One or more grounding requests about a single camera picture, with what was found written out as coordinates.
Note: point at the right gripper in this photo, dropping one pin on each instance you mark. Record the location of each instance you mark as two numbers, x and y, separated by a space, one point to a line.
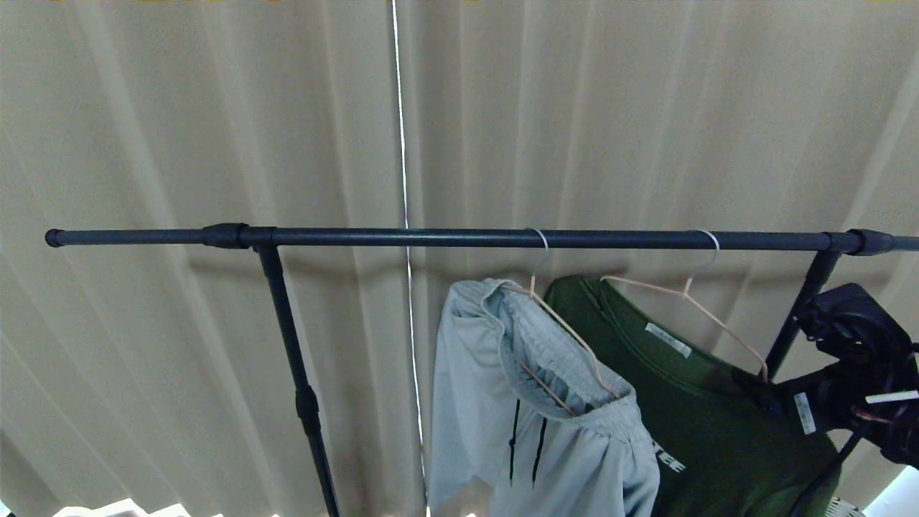
833 398

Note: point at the green garment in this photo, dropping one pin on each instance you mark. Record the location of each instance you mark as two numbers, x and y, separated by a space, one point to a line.
718 431

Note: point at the pink clothes hanger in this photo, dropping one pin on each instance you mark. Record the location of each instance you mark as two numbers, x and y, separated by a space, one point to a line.
567 327
700 305

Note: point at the pale grey shorts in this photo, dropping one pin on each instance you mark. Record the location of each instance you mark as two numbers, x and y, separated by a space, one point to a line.
488 431

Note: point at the white laundry basket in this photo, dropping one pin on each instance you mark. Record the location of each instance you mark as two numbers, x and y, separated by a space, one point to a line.
847 510

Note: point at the black clothes rack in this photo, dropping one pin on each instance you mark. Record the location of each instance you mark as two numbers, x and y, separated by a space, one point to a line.
467 238

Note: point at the beige curtain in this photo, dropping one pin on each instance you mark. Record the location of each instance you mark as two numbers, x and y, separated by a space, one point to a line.
179 108

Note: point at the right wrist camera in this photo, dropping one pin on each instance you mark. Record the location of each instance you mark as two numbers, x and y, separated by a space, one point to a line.
854 323

